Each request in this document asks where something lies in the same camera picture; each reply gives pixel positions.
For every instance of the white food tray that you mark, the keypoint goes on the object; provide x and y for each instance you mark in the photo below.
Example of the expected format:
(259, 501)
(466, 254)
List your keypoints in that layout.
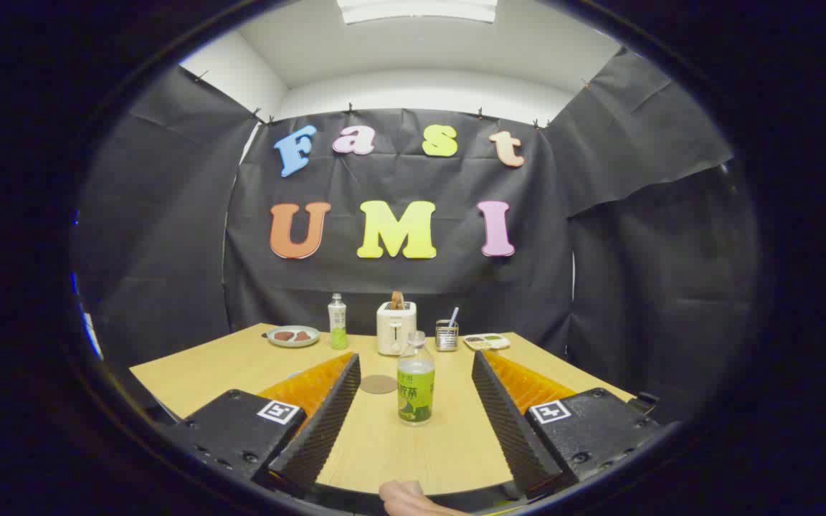
(486, 342)

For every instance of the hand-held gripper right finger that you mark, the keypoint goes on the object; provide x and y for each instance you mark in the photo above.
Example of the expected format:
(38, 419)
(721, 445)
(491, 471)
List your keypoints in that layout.
(506, 423)

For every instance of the white spoon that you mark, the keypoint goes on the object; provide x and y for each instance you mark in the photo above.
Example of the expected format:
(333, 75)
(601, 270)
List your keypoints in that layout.
(453, 315)

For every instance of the brown meat piece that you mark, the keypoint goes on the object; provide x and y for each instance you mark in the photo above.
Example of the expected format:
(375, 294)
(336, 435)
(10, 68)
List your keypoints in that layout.
(302, 335)
(284, 335)

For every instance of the round brown coaster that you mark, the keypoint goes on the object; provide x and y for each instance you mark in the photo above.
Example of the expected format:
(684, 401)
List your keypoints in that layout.
(378, 385)

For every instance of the metal utensil holder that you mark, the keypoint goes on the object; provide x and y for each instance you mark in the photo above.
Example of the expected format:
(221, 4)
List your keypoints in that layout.
(447, 338)

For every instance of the wooden table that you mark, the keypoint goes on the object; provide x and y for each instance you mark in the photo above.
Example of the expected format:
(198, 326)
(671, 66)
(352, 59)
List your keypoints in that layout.
(413, 455)

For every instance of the round grey plate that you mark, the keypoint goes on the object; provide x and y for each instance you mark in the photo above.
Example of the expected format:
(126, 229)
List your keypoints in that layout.
(292, 342)

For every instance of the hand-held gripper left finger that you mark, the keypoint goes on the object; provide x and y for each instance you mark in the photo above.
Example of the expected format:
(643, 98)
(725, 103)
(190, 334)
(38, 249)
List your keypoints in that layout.
(327, 423)

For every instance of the clear juice bottle green label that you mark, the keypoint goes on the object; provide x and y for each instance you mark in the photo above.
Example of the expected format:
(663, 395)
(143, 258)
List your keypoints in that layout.
(416, 394)

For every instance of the bread slice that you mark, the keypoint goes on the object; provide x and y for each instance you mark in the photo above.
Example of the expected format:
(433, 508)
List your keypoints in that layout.
(397, 301)

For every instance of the small bottle with green liquid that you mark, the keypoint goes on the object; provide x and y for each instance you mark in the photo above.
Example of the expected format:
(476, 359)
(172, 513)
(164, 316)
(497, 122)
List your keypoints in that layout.
(338, 322)

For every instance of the white toaster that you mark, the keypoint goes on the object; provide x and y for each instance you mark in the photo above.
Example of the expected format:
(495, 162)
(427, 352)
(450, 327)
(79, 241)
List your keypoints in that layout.
(395, 331)

